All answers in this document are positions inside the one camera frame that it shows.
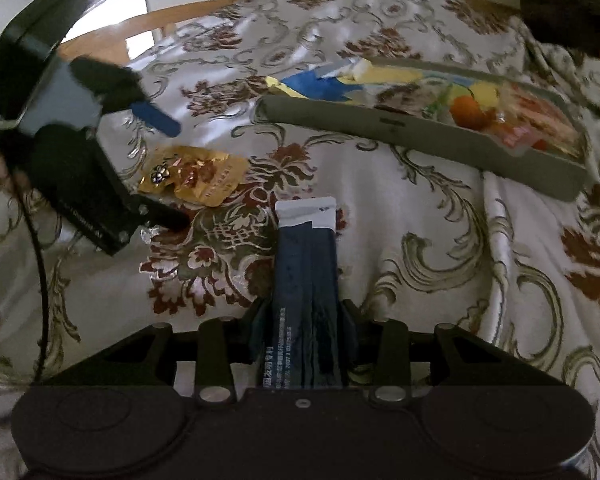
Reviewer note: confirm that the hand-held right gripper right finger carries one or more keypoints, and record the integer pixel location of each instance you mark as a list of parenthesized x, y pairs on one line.
[(352, 332)]

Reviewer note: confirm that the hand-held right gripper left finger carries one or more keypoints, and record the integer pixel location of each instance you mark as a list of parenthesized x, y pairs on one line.
[(260, 332)]

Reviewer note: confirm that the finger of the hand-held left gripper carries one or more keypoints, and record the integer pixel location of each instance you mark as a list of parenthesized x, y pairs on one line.
[(165, 215), (160, 120)]

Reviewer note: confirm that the gold snack packet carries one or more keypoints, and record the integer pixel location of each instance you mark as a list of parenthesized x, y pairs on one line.
[(205, 175)]

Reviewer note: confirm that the dark blue snack packet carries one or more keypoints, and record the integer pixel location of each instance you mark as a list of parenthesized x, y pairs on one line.
[(305, 270)]

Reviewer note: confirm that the grey-green tray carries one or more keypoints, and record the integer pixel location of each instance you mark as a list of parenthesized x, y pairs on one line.
[(430, 137)]

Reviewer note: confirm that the clear brown snack packet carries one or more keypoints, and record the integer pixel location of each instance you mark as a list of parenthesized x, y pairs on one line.
[(400, 95)]

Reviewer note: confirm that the mandarin orange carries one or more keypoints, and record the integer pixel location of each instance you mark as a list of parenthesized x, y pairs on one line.
[(466, 112)]

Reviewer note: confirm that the small pink-red snack packet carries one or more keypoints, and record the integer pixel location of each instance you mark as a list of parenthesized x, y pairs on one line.
[(515, 135)]

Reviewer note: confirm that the yellow snack packet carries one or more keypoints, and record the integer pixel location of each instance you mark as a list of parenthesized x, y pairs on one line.
[(485, 94)]

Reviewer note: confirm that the clear rice cracker packet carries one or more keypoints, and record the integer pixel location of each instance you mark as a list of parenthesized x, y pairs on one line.
[(545, 115)]

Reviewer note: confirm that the wooden bed frame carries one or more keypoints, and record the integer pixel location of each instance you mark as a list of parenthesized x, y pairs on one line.
[(130, 35)]

